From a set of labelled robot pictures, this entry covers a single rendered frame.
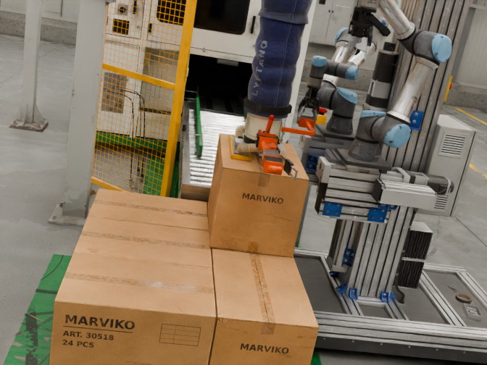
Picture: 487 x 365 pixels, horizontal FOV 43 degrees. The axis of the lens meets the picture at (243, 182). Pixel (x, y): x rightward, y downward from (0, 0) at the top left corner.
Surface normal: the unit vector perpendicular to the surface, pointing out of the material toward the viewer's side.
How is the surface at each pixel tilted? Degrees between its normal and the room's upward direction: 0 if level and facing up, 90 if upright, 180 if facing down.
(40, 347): 0
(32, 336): 0
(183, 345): 90
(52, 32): 90
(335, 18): 90
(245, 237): 90
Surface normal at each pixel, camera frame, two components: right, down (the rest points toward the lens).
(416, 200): 0.09, 0.33
